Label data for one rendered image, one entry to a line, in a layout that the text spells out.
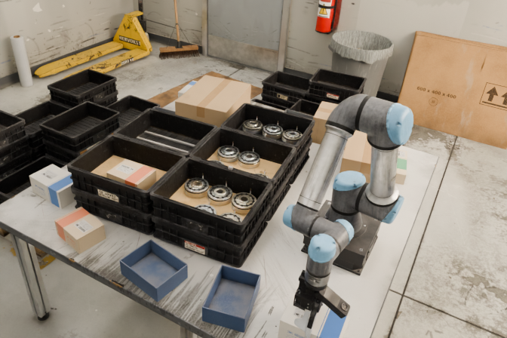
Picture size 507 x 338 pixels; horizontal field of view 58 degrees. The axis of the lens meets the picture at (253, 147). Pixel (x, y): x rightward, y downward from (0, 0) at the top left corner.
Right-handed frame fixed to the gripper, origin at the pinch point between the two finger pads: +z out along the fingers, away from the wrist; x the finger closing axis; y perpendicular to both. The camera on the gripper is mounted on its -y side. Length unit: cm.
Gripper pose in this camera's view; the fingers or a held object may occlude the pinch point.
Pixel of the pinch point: (314, 324)
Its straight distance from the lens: 161.8
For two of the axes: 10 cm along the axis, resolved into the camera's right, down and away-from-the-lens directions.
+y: -9.0, -2.7, 3.3
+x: -4.3, 4.6, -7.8
